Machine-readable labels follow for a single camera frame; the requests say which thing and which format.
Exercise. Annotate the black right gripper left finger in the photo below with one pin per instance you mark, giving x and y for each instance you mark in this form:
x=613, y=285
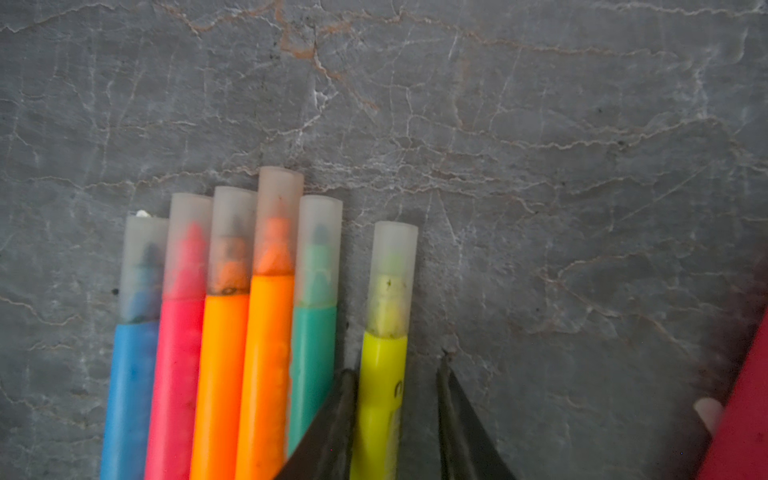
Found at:
x=325, y=450

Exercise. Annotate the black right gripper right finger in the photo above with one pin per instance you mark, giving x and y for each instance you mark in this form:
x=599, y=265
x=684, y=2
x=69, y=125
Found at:
x=466, y=449

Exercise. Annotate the lime green marker pen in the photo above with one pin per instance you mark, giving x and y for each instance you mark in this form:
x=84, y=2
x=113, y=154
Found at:
x=384, y=352

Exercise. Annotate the teal green marker pen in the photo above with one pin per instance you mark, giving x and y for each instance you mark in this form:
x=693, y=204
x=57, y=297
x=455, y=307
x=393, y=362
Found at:
x=313, y=337

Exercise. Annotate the pink marker pen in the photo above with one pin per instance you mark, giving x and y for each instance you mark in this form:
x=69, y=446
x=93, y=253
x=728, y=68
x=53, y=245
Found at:
x=738, y=449

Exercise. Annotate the light blue marker pen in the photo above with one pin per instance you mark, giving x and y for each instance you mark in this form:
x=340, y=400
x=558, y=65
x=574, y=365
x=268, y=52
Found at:
x=134, y=350

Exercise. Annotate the dark orange marker pen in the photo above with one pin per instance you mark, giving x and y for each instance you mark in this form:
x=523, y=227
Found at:
x=224, y=334

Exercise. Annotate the red marker pen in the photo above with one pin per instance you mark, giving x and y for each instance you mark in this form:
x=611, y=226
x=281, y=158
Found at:
x=179, y=342

